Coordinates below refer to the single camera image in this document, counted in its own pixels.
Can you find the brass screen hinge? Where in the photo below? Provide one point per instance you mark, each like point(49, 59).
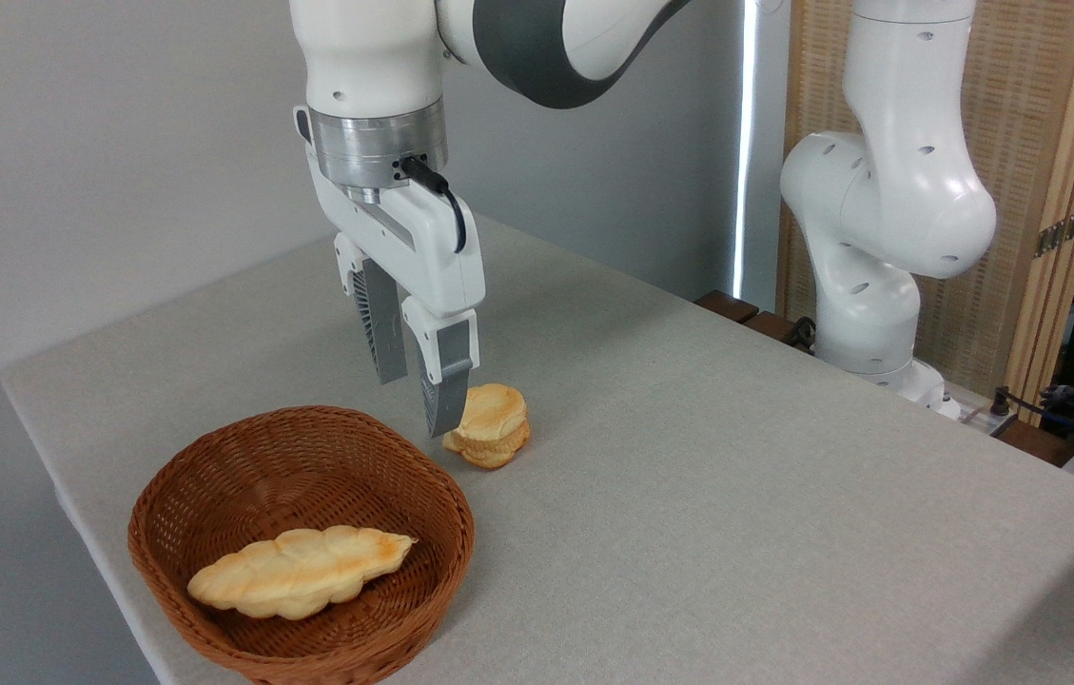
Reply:
point(1064, 230)

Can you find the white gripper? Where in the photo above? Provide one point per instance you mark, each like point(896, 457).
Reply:
point(422, 252)

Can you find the long braided bread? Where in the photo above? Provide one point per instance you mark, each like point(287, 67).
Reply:
point(299, 571)

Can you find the round bread roll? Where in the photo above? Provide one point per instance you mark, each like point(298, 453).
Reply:
point(498, 414)

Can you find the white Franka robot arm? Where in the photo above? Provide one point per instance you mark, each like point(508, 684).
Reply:
point(888, 209)

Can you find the brown wicker basket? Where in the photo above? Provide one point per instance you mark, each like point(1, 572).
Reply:
point(308, 457)

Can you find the wooden rattan folding screen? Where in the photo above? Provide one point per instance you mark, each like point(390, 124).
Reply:
point(1022, 114)

